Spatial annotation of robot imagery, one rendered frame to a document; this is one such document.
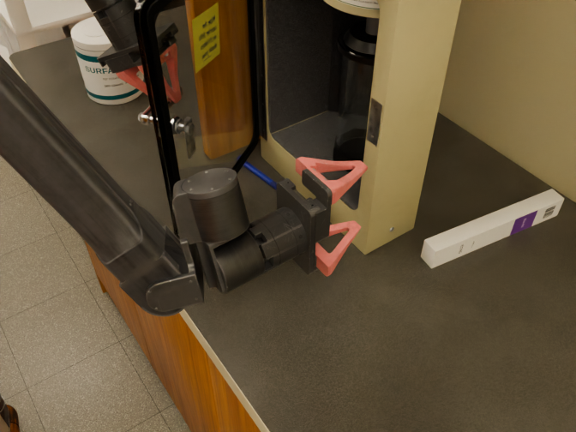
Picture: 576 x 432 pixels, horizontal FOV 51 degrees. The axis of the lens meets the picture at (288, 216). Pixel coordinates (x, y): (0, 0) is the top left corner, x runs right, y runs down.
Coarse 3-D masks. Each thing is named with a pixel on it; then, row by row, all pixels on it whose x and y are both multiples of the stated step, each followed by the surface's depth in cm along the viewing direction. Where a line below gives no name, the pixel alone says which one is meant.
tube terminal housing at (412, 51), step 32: (384, 0) 71; (416, 0) 71; (448, 0) 74; (384, 32) 73; (416, 32) 74; (448, 32) 78; (384, 64) 76; (416, 64) 78; (384, 96) 78; (416, 96) 82; (384, 128) 82; (416, 128) 86; (288, 160) 109; (384, 160) 87; (416, 160) 92; (384, 192) 92; (416, 192) 97; (384, 224) 97
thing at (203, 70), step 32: (192, 0) 77; (224, 0) 85; (160, 32) 71; (192, 32) 79; (224, 32) 88; (192, 64) 81; (224, 64) 90; (192, 96) 83; (224, 96) 93; (224, 128) 97; (160, 160) 81; (192, 160) 89; (224, 160) 100
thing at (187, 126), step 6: (180, 120) 81; (186, 120) 81; (180, 126) 81; (186, 126) 81; (192, 126) 81; (180, 132) 82; (186, 132) 81; (192, 132) 82; (186, 138) 81; (192, 138) 83; (186, 144) 82; (192, 144) 84; (192, 150) 84
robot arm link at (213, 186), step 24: (216, 168) 62; (192, 192) 58; (216, 192) 58; (240, 192) 60; (192, 216) 60; (216, 216) 59; (240, 216) 60; (192, 240) 61; (216, 240) 60; (192, 264) 61; (168, 288) 60; (192, 288) 61
